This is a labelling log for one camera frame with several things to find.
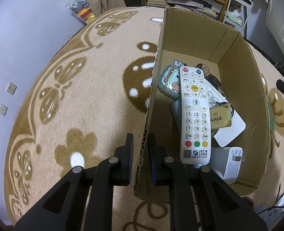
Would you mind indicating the upper wall socket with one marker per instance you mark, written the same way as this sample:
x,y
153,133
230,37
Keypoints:
x,y
11,89

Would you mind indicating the white metal cart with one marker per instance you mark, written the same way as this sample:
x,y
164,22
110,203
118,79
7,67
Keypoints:
x,y
237,14

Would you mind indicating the white box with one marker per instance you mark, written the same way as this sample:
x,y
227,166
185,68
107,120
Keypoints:
x,y
223,136

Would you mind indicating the plastic bag of toys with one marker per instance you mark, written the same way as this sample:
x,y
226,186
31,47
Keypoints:
x,y
81,9

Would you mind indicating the brown cardboard box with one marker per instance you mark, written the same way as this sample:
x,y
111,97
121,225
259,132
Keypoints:
x,y
193,39

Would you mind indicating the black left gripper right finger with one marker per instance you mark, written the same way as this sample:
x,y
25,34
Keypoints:
x,y
199,199

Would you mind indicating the lower wall socket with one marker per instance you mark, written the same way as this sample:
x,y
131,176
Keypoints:
x,y
3,109

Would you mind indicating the green Pochacco oval case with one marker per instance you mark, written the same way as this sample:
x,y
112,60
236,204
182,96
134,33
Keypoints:
x,y
271,116

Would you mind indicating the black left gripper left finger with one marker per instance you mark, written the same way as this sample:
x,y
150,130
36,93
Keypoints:
x,y
83,198

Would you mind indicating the white power adapter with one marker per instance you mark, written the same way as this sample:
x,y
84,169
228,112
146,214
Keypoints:
x,y
226,162

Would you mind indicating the white Midea remote control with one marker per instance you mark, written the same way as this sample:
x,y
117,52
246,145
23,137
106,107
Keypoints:
x,y
215,98

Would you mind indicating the wall socket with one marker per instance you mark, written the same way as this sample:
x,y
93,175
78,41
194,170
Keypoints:
x,y
11,89
3,109

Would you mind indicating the beige patterned round rug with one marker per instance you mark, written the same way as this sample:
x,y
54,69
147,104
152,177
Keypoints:
x,y
94,92

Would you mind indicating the white JSCN remote control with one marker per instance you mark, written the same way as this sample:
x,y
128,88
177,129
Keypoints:
x,y
195,117

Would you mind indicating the green Cheers cartoon case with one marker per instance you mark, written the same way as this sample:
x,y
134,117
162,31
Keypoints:
x,y
169,80

